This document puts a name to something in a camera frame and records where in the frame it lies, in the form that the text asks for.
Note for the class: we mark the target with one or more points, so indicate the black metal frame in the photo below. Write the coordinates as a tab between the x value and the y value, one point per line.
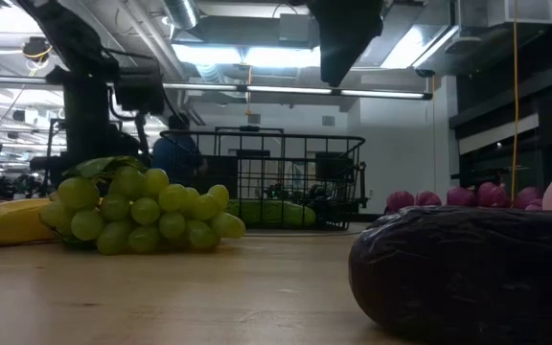
249	128

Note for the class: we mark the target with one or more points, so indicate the person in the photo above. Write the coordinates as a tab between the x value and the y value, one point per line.
175	153

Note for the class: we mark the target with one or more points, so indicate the green grape bunch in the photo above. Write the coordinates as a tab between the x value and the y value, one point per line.
144	211

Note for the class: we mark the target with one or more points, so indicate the dark purple eggplant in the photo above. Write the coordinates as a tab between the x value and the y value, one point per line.
472	278

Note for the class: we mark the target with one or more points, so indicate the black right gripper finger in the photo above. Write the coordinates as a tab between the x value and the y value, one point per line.
343	52

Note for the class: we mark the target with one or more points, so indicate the round metal air duct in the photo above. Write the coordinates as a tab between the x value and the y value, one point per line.
180	12

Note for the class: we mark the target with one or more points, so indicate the yellow banana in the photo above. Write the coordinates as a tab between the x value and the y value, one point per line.
7	223

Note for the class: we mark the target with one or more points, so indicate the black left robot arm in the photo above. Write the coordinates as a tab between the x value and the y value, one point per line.
65	33

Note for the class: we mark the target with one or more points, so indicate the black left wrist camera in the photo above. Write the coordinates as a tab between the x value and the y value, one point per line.
139	91

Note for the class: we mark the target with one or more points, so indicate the long ceiling light bar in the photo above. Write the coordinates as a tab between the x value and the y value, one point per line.
285	89

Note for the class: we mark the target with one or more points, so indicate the square wall vent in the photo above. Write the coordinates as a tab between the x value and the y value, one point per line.
254	119
328	121

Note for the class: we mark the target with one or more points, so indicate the green cucumber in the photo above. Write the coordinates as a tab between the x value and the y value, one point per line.
276	214

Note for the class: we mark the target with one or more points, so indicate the white ceiling unit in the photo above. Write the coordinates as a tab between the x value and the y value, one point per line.
506	12

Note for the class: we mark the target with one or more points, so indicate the purple grape bunch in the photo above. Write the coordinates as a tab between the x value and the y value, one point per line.
462	197

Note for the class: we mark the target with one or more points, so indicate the black dome ceiling camera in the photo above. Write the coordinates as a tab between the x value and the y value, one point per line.
36	48

